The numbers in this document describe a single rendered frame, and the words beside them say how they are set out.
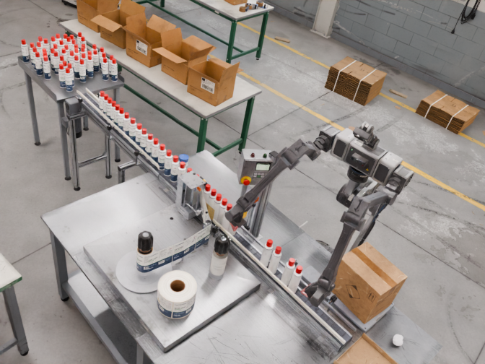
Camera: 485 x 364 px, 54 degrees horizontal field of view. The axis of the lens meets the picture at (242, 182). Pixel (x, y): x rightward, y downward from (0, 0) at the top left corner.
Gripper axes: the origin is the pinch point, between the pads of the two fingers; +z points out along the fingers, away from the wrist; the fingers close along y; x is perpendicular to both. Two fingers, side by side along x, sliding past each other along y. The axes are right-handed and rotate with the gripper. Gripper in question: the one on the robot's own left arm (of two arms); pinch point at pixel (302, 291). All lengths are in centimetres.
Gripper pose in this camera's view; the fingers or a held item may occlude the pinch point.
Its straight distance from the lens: 272.5
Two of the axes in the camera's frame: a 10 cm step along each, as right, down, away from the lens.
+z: -5.5, 2.1, 8.1
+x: 4.1, 9.1, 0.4
